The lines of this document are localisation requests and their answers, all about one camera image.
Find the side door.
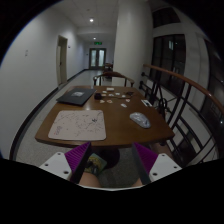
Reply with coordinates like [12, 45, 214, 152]
[56, 35, 68, 85]

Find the wooden table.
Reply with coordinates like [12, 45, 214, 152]
[35, 86, 174, 168]

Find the wooden handrail with black balusters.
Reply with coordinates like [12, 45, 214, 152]
[139, 64, 224, 167]

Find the double glass door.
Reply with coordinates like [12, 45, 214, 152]
[89, 48, 106, 70]

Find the colourful shoe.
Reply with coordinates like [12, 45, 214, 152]
[84, 153, 107, 176]

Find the small black object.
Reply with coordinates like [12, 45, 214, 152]
[94, 93, 102, 100]

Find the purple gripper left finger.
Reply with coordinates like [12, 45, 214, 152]
[65, 142, 92, 184]

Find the dark closed laptop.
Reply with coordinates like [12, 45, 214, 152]
[57, 88, 96, 106]

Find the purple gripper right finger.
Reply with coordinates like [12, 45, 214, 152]
[132, 143, 158, 185]

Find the wooden chair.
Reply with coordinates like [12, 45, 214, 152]
[93, 71, 135, 87]

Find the white card near table edge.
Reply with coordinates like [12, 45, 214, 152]
[141, 100, 152, 107]

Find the grey computer mouse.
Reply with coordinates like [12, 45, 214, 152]
[130, 112, 151, 129]

